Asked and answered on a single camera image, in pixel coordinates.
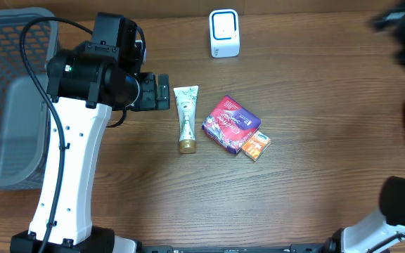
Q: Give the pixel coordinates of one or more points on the white barcode scanner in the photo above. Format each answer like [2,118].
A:
[224,33]

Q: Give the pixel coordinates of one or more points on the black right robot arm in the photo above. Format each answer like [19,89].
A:
[385,226]

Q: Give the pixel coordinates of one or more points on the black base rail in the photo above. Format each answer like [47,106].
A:
[294,248]

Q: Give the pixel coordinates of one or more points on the red purple sanitary pad pack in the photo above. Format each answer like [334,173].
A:
[230,124]

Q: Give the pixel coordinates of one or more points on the grey plastic shopping basket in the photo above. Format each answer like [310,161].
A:
[24,117]

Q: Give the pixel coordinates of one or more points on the small orange tissue pack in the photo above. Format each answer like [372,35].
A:
[256,145]

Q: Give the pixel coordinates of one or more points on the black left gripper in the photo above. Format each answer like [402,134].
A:
[151,101]

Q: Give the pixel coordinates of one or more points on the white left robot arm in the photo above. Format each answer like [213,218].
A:
[85,86]

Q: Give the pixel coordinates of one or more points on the white cosmetic tube gold cap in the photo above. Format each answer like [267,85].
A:
[186,101]

